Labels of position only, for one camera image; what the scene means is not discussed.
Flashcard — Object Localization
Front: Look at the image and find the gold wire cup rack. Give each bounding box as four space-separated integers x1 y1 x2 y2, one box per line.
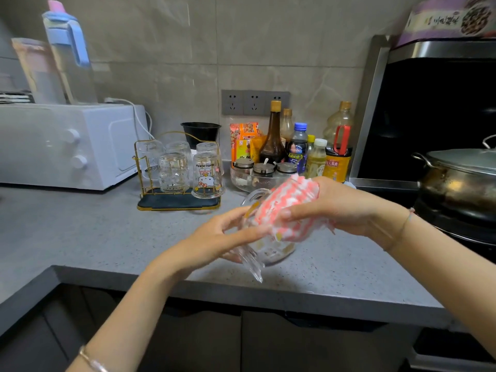
133 131 225 212

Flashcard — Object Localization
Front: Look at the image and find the dark brown glass bottle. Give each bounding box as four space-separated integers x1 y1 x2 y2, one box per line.
258 100 287 165

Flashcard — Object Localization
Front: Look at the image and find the clear container pink lid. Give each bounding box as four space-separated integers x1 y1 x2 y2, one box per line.
10 37 67 105

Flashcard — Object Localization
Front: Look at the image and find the penguin print glass mug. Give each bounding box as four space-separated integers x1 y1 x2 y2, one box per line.
236 188 299 284

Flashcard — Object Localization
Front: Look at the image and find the large bottle red handle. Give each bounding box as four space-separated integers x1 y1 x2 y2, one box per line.
321 101 354 183

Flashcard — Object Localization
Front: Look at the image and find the yellow liquid bottle white cap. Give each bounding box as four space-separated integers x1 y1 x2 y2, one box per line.
304 138 328 179

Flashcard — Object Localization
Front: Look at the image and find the orange seasoning packet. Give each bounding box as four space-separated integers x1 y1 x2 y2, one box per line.
229 122 260 163

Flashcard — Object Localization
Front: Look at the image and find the person's right forearm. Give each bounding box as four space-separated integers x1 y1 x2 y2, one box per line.
371 211 496 357

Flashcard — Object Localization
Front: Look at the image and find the cartoon cat print glass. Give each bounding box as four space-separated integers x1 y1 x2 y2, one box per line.
192 152 225 199

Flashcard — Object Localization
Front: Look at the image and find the short textured glass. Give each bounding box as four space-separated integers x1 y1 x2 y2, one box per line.
158 152 191 193

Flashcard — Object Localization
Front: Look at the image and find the embossed ribbed clear glass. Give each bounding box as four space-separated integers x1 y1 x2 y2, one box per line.
165 141 193 163

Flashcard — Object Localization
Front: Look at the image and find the stack of flat coasters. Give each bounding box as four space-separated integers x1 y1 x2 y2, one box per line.
0 90 35 104

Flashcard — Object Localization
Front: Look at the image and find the person's left hand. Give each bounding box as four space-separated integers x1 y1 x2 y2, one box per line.
170 206 272 276

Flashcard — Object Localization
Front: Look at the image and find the stainless steel pot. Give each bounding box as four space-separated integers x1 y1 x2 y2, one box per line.
411 152 496 223

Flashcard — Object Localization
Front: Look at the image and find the thin string bracelet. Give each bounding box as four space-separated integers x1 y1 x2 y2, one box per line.
383 208 415 252

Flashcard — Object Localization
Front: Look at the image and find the clear jug blue lid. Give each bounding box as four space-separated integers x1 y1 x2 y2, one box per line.
41 0 98 105

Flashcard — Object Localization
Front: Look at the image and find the grey wall socket panel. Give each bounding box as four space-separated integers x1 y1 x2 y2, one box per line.
221 89 291 117

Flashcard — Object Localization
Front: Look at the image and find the person's left forearm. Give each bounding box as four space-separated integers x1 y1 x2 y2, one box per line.
66 251 191 372

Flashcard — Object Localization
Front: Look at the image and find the white power cable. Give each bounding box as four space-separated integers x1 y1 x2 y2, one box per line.
104 97 156 139

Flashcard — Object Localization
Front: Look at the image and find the steel pot lid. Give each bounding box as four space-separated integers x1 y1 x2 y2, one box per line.
426 134 496 176

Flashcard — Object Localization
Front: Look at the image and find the pink striped cloth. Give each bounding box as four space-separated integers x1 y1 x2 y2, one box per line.
254 174 336 243

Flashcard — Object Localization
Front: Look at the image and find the black plastic bowl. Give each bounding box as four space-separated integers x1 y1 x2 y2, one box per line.
180 122 222 150

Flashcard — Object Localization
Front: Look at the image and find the person's right hand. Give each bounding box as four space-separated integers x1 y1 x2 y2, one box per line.
280 177 412 252

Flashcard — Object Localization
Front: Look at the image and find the dark bottle blue cap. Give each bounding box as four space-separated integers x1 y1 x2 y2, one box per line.
286 122 309 176

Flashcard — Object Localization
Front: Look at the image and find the clear round condiment tray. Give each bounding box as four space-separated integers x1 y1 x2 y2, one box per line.
229 164 289 193

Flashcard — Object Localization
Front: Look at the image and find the yellow seasoning pouch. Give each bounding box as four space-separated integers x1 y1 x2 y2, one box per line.
250 135 268 163

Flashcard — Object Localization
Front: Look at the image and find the white microwave oven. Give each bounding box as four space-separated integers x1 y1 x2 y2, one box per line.
0 103 151 191

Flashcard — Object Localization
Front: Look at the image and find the silver bracelet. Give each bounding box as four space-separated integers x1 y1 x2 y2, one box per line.
79 345 109 372

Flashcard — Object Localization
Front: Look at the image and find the purple food packet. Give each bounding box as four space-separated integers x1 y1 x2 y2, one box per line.
397 0 496 47

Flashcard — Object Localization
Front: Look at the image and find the clear bottle brown cap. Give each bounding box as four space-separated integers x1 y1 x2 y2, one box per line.
280 108 295 143

